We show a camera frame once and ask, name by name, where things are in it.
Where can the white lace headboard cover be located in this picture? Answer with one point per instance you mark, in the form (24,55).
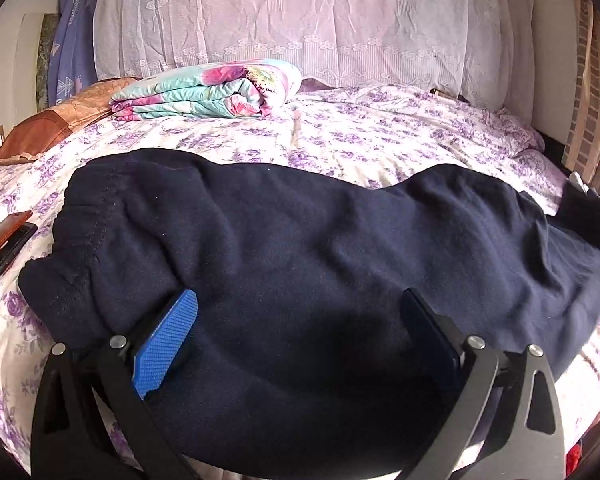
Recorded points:
(481,49)

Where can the brown leather pillow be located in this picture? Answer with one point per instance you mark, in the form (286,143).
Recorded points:
(42,131)

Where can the purple floral bedspread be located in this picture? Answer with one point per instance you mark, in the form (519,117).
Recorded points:
(375,136)

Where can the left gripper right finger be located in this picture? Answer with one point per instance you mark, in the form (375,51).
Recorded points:
(525,439)

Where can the folded teal pink floral quilt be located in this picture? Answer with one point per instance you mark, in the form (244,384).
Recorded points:
(213,90)

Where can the brown leather wallet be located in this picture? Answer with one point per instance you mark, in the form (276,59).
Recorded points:
(15,231)

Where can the blue patterned curtain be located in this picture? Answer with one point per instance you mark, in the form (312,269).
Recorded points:
(72,65)

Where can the navy blue sweatpants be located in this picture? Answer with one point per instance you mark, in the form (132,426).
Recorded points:
(299,365)

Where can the brick pattern wall panel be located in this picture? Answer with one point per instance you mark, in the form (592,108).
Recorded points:
(582,148)

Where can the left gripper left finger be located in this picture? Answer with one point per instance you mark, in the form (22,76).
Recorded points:
(90,419)

